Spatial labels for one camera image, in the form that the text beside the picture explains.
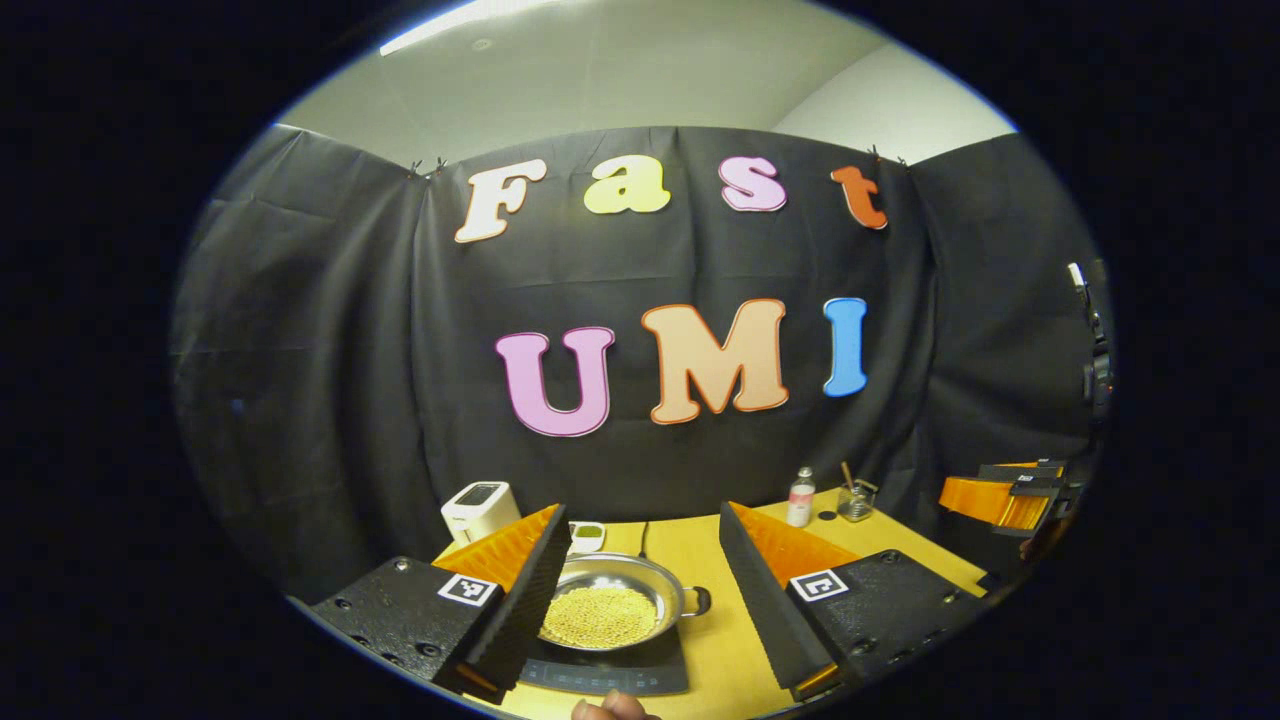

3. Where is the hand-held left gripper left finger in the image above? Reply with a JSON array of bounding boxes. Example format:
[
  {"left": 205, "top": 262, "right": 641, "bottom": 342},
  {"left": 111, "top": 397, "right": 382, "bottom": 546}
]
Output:
[{"left": 308, "top": 502, "right": 574, "bottom": 704}]

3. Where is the black induction cooktop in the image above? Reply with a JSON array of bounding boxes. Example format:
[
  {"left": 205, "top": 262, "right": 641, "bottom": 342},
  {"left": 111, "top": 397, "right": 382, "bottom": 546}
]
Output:
[{"left": 514, "top": 618, "right": 692, "bottom": 699}]

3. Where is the wire mesh utensil holder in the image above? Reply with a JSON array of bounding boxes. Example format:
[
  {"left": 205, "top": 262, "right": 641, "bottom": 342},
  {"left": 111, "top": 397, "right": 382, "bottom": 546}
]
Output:
[{"left": 836, "top": 478, "right": 880, "bottom": 524}]

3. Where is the pile of yellow soybeans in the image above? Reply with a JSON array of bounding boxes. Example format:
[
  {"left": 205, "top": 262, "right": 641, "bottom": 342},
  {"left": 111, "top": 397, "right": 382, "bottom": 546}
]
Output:
[{"left": 540, "top": 585, "right": 662, "bottom": 650}]

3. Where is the stainless steel pot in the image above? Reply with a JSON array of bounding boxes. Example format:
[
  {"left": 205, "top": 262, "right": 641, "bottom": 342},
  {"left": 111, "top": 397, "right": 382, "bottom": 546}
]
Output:
[{"left": 534, "top": 552, "right": 714, "bottom": 654}]

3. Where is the clear bottle with pink label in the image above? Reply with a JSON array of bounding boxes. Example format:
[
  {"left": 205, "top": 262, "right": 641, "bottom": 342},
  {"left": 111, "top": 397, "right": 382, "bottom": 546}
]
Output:
[{"left": 785, "top": 466, "right": 818, "bottom": 529}]

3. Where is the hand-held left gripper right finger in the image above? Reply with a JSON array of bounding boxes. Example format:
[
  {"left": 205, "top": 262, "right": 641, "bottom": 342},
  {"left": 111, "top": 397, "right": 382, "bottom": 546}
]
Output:
[{"left": 717, "top": 499, "right": 993, "bottom": 703}]

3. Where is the white toaster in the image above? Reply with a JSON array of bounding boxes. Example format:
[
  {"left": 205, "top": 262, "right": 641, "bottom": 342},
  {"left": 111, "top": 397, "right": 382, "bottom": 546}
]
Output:
[{"left": 440, "top": 480, "right": 524, "bottom": 550}]

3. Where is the black backdrop cloth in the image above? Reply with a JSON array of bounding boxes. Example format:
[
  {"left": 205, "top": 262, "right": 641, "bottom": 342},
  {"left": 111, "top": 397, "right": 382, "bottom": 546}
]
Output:
[{"left": 170, "top": 125, "right": 1116, "bottom": 601}]

